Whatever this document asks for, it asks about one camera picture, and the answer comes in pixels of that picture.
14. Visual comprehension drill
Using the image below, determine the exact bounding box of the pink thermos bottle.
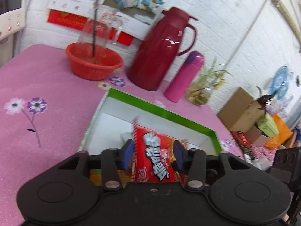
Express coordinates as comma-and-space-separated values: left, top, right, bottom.
164, 50, 205, 103

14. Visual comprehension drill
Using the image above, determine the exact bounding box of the green cardboard box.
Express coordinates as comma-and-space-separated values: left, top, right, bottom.
79, 88, 222, 155

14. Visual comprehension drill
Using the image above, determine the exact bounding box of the red plastic basin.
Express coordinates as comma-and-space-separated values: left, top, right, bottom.
65, 42, 123, 81

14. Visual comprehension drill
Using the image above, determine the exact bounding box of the clear glass pitcher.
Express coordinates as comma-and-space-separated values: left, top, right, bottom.
78, 3, 123, 48

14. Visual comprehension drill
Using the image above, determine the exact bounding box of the green shoe box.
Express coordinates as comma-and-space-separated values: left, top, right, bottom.
256, 113, 279, 138

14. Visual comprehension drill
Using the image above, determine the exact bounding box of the dark red thermos jug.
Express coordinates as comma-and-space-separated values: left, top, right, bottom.
127, 7, 198, 91

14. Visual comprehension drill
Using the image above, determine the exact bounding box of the orange bag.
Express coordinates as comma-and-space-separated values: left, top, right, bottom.
264, 114, 293, 150

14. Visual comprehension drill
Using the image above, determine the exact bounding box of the blue paper fans decoration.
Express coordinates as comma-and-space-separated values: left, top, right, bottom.
268, 66, 289, 101

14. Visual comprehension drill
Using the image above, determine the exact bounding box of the glass vase with plant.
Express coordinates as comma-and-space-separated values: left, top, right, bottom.
185, 55, 232, 106

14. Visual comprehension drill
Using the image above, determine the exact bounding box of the dark red leaf plant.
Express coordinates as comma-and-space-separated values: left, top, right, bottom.
256, 86, 276, 111

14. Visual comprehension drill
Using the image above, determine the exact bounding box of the white water dispenser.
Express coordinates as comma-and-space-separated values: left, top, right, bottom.
0, 0, 26, 66

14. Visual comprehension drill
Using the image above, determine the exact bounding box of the pink floral tablecloth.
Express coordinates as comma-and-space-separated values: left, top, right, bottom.
0, 44, 246, 226

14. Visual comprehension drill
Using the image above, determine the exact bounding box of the brown cardboard box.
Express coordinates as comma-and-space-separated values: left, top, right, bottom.
217, 87, 264, 133

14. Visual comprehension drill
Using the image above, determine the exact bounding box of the wall calendar poster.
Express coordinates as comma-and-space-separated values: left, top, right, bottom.
47, 0, 167, 46

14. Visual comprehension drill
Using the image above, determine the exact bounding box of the black stirring stick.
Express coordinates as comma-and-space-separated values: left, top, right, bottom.
92, 0, 98, 62

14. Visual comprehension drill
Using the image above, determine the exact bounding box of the red lion snack bag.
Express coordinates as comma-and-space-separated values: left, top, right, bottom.
131, 117, 186, 184

